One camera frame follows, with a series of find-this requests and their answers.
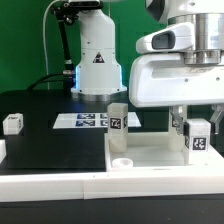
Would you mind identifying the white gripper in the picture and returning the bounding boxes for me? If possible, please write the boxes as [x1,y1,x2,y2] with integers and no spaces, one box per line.
[129,53,224,135]

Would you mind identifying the white square tabletop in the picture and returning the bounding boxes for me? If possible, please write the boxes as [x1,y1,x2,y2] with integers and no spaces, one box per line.
[105,132,213,172]

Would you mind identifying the white right fence bar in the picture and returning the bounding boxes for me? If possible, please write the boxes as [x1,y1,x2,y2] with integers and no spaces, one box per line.
[209,148,224,168]

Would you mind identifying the white fence bar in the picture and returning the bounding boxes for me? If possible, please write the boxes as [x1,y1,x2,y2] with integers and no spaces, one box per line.
[0,167,224,202]
[209,148,224,168]

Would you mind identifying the white sheet with tags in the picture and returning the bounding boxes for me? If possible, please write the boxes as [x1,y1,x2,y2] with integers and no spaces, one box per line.
[53,112,141,129]

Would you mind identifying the white front fence bar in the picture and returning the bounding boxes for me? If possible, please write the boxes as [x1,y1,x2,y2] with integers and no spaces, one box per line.
[0,167,224,202]

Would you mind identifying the white left fence block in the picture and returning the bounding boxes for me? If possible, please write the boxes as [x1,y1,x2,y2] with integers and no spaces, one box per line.
[0,140,7,164]

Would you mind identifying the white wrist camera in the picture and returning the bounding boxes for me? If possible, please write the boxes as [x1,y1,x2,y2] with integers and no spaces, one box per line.
[136,22,195,54]

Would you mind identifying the black cables on table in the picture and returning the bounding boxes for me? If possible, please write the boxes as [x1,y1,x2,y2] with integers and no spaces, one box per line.
[26,73,75,92]

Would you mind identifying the white cable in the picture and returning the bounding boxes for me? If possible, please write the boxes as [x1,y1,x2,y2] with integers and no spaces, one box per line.
[41,0,63,90]

